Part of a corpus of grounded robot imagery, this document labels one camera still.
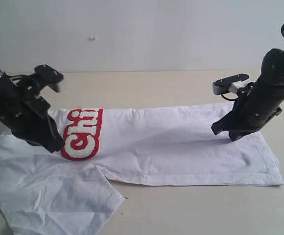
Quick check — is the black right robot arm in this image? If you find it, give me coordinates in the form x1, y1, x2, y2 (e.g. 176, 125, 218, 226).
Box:
211, 49, 284, 141

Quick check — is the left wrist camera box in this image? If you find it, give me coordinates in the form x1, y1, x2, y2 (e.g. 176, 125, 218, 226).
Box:
34, 64, 65, 93

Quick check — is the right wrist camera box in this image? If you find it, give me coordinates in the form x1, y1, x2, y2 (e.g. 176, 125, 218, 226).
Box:
212, 73, 251, 95

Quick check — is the white t-shirt red lettering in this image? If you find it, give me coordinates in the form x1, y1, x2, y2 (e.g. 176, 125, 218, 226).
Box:
0, 103, 284, 235

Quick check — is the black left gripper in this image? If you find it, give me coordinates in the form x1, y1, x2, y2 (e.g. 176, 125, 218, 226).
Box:
0, 71, 63, 153

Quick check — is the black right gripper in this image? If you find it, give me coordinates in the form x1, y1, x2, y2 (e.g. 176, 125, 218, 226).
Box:
211, 75, 283, 141

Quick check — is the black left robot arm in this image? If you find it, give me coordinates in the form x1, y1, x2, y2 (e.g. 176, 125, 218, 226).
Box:
0, 64, 64, 153

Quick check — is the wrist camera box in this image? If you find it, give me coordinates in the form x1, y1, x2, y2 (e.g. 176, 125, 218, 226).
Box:
212, 73, 251, 95
34, 64, 65, 93

